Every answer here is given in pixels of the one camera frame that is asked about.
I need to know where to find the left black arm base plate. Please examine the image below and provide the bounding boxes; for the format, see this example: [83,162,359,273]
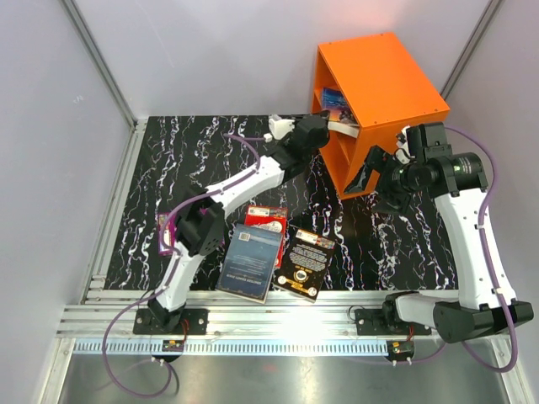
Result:
[132,308,209,336]

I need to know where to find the dark blue book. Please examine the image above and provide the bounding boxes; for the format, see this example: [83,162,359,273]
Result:
[216,224,282,304]

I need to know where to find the blue sunset Jane Eyre book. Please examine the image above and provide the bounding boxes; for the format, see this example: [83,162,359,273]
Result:
[320,88,359,138]

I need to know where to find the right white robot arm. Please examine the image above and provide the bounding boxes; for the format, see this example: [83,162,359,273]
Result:
[345,122,534,343]

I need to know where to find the white slotted cable duct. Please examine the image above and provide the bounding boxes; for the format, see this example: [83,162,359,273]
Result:
[74,338,388,357]

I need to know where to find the purple treehouse book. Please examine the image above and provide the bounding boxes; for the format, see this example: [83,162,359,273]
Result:
[157,212,175,256]

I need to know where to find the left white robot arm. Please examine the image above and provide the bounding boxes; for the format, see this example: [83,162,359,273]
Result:
[147,113,329,334]

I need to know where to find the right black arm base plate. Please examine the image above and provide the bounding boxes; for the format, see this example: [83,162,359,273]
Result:
[349,306,432,337]

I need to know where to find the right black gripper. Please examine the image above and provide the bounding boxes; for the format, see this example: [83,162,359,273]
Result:
[343,146,427,216]

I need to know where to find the black book gold text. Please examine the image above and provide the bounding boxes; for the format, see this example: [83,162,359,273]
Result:
[273,229,336,303]

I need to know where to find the red comic book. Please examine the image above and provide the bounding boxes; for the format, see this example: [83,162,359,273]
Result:
[244,205,288,268]

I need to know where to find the orange two-shelf cabinet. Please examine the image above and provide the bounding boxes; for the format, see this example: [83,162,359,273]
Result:
[312,32,450,199]

